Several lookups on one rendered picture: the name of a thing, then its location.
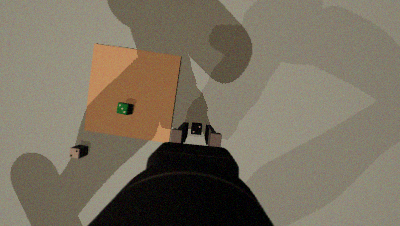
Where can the orange square mat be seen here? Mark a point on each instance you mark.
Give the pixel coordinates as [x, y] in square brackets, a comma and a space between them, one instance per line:
[148, 80]

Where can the green die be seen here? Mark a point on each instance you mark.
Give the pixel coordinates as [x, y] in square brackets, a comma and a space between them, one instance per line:
[125, 108]

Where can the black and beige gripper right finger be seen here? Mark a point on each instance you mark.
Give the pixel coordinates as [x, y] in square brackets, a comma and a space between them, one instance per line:
[211, 137]

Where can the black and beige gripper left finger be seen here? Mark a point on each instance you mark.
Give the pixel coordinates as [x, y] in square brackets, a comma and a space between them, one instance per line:
[179, 135]

